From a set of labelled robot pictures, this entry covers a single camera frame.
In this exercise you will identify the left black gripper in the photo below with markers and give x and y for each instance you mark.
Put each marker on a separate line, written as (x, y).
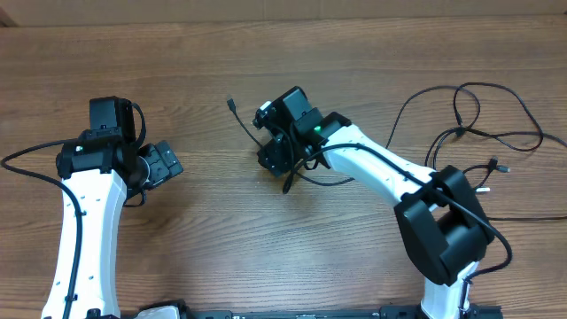
(163, 160)

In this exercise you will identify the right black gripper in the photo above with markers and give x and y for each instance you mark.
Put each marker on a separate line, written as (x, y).
(276, 155)

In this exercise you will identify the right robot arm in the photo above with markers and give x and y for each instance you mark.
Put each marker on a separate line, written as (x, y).
(443, 227)

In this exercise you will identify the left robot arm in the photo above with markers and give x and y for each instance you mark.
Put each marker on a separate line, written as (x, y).
(105, 166)

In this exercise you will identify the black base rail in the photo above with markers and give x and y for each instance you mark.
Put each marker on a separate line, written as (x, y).
(305, 315)

